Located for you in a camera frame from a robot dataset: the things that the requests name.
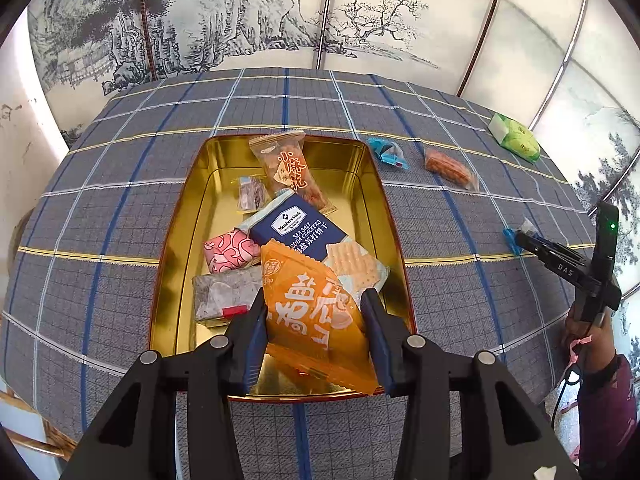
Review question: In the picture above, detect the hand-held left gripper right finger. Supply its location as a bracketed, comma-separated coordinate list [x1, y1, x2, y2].
[360, 287, 581, 480]

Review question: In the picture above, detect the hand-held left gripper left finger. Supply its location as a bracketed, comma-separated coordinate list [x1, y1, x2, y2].
[60, 287, 271, 480]

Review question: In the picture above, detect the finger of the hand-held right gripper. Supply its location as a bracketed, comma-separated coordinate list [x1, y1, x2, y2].
[514, 231, 597, 283]

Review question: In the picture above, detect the small blue-edged clear packet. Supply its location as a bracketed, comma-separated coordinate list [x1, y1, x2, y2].
[502, 217, 542, 257]
[367, 136, 409, 171]

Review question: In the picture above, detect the grey snack packet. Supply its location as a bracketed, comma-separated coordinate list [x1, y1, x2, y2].
[192, 265, 266, 327]

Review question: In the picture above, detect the orange snack packet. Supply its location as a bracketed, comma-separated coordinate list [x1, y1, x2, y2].
[260, 238, 382, 396]

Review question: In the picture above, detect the pink patterned snack packet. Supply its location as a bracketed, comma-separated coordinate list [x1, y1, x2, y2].
[202, 228, 262, 275]

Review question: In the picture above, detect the blue cracker packet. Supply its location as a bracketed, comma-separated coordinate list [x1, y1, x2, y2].
[239, 189, 390, 307]

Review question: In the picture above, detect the gold metal tin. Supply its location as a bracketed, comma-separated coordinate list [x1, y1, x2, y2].
[148, 134, 419, 404]

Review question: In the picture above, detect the person's right forearm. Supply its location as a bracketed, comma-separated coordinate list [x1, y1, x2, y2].
[576, 354, 639, 467]

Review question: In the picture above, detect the clear packet of orange snacks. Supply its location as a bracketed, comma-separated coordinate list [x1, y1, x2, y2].
[423, 147, 480, 192]

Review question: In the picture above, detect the person's right hand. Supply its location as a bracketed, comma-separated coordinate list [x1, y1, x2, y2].
[564, 305, 617, 374]

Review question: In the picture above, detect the green tissue pack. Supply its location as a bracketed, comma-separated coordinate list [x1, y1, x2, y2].
[487, 112, 542, 164]

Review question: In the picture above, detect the small yellow-edged candy packet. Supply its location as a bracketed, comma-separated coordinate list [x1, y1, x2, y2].
[236, 175, 269, 211]

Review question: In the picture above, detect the clear twist snack packet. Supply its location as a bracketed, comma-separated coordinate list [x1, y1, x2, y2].
[248, 130, 337, 214]

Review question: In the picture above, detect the plaid grey tablecloth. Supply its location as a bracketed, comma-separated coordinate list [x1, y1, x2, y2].
[0, 66, 610, 480]

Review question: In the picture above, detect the wooden chair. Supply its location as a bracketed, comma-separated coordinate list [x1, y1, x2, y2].
[0, 389, 77, 462]

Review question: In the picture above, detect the pink string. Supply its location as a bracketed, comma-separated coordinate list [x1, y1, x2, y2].
[567, 335, 594, 362]

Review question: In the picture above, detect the black cable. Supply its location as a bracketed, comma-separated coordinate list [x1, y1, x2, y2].
[551, 364, 582, 428]

